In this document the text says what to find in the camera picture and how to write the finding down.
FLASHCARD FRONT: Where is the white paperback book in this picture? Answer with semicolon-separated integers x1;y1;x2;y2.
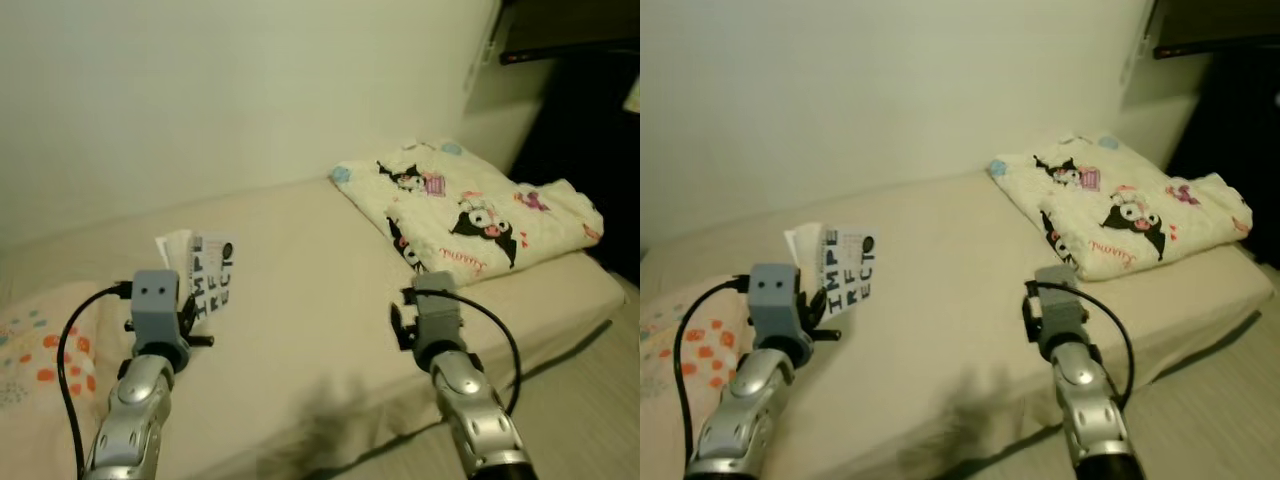
785;222;878;321
155;228;238;319

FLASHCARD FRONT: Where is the pink patterned pillow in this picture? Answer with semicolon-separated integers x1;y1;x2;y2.
640;300;761;441
0;283;136;471

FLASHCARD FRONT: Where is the cream cartoon print blanket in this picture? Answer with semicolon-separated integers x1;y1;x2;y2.
988;130;1254;283
330;137;606;288

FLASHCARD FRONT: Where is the black cabinet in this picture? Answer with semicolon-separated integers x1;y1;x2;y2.
1165;50;1280;271
510;55;641;286

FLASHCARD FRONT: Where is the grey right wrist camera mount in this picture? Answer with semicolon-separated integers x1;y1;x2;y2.
410;272;466;356
1033;265;1086;351

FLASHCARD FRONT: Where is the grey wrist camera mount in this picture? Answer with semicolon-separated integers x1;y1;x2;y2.
410;272;466;356
1033;265;1086;351
748;263;809;346
130;270;191;351

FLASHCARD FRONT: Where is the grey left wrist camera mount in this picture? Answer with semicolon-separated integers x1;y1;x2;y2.
748;263;809;346
130;270;191;351

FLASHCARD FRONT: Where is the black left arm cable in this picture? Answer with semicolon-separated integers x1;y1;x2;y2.
57;282;136;476
672;275;751;471

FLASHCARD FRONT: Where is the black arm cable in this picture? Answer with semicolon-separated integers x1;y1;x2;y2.
1025;280;1136;411
402;288;523;413
672;275;751;471
57;282;136;476

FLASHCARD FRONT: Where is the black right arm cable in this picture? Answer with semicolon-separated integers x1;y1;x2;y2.
402;288;523;413
1025;280;1136;411

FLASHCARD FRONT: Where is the white wall bracket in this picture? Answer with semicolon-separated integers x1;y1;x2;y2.
465;10;503;96
1118;10;1158;89

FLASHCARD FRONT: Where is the dark wall shelf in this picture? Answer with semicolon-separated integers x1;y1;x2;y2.
490;0;641;66
1140;0;1280;61

